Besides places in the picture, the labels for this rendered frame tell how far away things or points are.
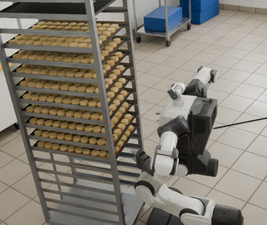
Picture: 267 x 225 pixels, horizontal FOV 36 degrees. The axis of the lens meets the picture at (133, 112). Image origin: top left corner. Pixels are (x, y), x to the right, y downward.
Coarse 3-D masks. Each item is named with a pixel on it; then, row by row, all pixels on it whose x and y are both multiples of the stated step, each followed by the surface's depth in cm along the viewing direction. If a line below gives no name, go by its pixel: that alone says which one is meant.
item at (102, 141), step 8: (128, 120) 278; (120, 128) 267; (40, 136) 271; (48, 136) 270; (56, 136) 268; (64, 136) 266; (72, 136) 267; (80, 136) 266; (88, 136) 264; (96, 144) 257; (104, 144) 256
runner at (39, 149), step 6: (36, 150) 274; (42, 150) 272; (48, 150) 270; (54, 150) 268; (60, 150) 266; (72, 156) 265; (78, 156) 263; (84, 156) 261; (90, 156) 259; (96, 156) 257
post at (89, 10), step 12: (84, 0) 201; (96, 36) 211; (96, 48) 213; (96, 60) 217; (96, 72) 221; (108, 120) 236; (108, 132) 239; (108, 144) 244; (120, 192) 265; (120, 204) 267; (120, 216) 273
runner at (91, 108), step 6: (24, 102) 255; (30, 102) 253; (36, 102) 252; (42, 102) 250; (48, 102) 248; (54, 102) 247; (72, 108) 244; (78, 108) 242; (84, 108) 241; (90, 108) 239; (96, 108) 237; (108, 108) 234
